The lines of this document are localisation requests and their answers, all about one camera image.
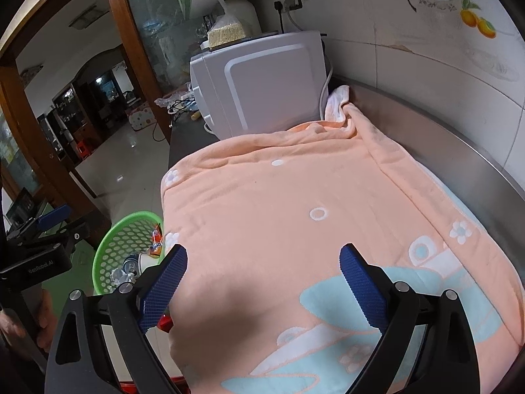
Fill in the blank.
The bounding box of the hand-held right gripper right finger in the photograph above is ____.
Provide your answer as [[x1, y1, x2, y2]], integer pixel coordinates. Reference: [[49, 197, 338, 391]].
[[338, 243, 480, 394]]

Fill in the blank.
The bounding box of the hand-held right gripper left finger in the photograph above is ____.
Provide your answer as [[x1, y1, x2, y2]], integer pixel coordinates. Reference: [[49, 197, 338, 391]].
[[45, 243, 189, 394]]

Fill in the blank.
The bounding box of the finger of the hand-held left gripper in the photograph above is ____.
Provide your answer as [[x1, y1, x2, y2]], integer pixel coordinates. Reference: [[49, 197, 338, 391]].
[[7, 206, 73, 239], [24, 220, 90, 252]]

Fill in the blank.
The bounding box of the orange yellow snack packet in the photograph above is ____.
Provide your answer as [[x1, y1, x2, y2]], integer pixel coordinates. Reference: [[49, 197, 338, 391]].
[[149, 223, 165, 257]]

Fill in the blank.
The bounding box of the green plastic basket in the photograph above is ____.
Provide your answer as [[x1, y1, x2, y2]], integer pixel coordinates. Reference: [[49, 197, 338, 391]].
[[92, 211, 166, 296]]

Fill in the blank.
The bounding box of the person's left hand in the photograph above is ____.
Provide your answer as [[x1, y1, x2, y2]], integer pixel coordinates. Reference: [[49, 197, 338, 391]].
[[0, 288, 57, 359]]

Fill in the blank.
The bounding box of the red plastic stool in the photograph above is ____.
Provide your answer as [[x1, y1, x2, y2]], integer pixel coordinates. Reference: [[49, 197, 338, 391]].
[[123, 314, 190, 394]]

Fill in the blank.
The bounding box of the dark wooden display cabinet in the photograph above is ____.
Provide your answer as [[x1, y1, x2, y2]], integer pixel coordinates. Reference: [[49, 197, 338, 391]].
[[37, 84, 89, 162]]

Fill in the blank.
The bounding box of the peach printed blanket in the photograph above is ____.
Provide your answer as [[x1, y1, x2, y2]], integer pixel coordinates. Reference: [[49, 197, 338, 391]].
[[160, 104, 524, 394]]

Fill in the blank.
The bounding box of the floral printed box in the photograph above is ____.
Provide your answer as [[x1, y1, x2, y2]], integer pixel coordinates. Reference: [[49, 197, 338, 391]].
[[128, 104, 158, 131]]

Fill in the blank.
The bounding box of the clear plastic bag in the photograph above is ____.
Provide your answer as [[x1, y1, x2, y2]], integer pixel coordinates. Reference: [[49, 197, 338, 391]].
[[155, 91, 194, 110]]

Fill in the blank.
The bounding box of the wooden pillar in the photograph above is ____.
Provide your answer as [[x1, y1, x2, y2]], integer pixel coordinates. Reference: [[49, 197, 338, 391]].
[[102, 0, 173, 145]]

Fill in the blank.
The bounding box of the white pink cloth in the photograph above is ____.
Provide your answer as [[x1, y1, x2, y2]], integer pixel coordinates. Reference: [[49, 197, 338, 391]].
[[324, 85, 352, 124]]

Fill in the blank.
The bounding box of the white microwave oven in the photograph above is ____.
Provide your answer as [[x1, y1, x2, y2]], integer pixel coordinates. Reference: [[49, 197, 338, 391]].
[[189, 30, 334, 141]]

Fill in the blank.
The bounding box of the black cable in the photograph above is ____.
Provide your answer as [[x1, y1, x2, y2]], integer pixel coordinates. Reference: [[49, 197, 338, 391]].
[[153, 98, 198, 141]]

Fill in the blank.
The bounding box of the white power cable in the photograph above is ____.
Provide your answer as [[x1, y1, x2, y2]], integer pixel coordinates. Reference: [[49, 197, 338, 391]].
[[317, 56, 334, 120]]

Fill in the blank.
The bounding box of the orange fruit wall sticker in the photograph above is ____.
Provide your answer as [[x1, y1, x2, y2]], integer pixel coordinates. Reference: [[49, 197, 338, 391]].
[[459, 0, 497, 40]]

